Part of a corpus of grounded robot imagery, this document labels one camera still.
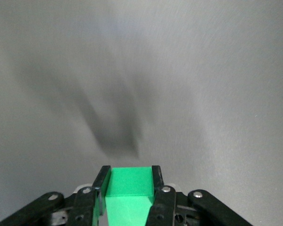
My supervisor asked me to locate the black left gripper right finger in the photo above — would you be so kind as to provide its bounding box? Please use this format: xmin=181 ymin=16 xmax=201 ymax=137
xmin=146 ymin=165 xmax=253 ymax=226

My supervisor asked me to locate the green cube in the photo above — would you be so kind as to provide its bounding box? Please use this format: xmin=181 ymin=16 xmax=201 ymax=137
xmin=105 ymin=166 xmax=156 ymax=226

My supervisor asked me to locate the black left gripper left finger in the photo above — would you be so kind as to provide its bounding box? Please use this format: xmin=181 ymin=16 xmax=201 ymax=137
xmin=0 ymin=165 xmax=113 ymax=226

